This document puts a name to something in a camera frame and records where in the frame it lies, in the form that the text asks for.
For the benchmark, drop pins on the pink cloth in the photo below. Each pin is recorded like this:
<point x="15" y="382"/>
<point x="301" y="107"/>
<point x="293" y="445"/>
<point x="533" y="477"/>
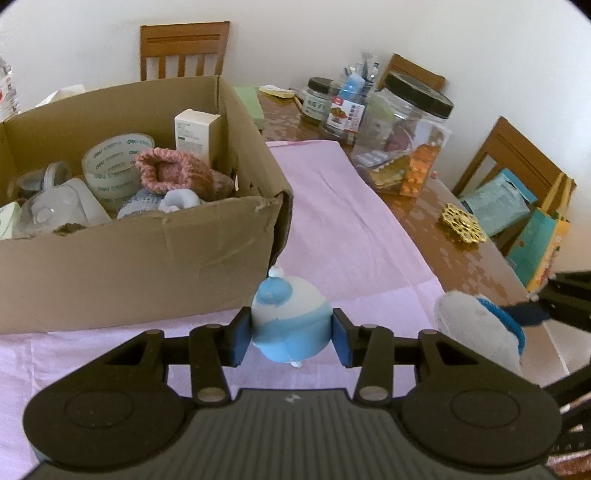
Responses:
<point x="351" y="221"/>

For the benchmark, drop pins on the orange and grey knitted sock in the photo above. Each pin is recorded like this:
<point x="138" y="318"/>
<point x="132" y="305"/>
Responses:
<point x="184" y="175"/>

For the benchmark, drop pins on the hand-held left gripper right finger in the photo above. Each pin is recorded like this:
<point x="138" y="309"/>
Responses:
<point x="341" y="341"/>

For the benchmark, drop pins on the clear jar with metal clips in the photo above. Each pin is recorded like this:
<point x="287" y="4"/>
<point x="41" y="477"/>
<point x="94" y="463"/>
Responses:
<point x="51" y="175"/>

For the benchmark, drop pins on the cardboard box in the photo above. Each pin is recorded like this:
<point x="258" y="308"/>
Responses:
<point x="138" y="267"/>

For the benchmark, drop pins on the white plastic container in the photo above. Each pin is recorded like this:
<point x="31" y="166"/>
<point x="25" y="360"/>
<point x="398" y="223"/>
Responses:
<point x="92" y="203"/>

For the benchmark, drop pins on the yellow sticky notes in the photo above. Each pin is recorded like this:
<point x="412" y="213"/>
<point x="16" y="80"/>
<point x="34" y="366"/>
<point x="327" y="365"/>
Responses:
<point x="277" y="91"/>

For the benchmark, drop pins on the green carton box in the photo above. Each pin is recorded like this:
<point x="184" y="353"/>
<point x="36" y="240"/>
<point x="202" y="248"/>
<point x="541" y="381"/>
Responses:
<point x="8" y="221"/>

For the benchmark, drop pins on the wooden chair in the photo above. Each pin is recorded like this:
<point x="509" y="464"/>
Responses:
<point x="411" y="69"/>
<point x="508" y="147"/>
<point x="184" y="37"/>

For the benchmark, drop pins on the blue cap bottle red label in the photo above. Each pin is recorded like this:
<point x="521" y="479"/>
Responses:
<point x="346" y="113"/>

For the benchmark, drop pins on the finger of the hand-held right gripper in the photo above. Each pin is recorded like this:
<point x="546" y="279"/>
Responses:
<point x="531" y="314"/>
<point x="575" y="390"/>

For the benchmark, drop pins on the gold ornate coaster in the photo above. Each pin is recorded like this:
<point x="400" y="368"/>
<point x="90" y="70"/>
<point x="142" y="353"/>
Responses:
<point x="461" y="224"/>

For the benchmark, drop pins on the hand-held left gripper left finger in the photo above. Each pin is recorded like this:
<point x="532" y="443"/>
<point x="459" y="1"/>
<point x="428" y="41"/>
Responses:
<point x="240" y="339"/>

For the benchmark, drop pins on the small jar black lid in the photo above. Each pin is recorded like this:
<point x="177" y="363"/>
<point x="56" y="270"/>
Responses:
<point x="318" y="104"/>

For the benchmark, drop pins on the clear tape roll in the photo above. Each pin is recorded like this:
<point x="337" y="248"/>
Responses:
<point x="113" y="182"/>

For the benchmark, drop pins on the teal paper bag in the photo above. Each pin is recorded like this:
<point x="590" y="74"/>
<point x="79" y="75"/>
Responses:
<point x="542" y="249"/>

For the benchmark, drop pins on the green notebook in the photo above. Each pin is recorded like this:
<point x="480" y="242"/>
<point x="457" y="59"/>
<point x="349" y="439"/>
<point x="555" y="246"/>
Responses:
<point x="251" y="104"/>

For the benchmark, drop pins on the blue white round toy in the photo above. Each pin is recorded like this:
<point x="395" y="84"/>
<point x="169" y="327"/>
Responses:
<point x="291" y="318"/>

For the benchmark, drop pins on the clear plastic cup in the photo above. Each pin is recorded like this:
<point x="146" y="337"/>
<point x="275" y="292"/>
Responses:
<point x="46" y="212"/>

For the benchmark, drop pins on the wooden desktop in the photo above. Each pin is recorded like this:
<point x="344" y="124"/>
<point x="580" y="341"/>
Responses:
<point x="452" y="272"/>

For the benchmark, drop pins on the white tissue paper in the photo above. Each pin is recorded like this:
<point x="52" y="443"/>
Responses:
<point x="62" y="94"/>

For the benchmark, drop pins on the large clear jar black lid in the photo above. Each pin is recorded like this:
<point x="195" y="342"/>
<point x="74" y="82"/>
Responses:
<point x="401" y="129"/>

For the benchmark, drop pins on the gold pill blister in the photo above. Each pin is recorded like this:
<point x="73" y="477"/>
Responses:
<point x="392" y="170"/>

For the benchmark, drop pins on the clear water bottle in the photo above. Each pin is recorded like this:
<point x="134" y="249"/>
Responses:
<point x="8" y="92"/>

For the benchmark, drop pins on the teal packet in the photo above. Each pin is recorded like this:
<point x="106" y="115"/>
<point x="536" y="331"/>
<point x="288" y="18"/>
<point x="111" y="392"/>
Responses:
<point x="496" y="203"/>

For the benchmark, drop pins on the beige slim carton box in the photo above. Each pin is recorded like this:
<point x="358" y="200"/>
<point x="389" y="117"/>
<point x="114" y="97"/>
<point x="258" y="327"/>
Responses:
<point x="194" y="134"/>

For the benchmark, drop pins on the orange pill blister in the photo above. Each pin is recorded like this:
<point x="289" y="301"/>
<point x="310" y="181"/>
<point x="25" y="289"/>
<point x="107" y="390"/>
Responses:
<point x="418" y="170"/>

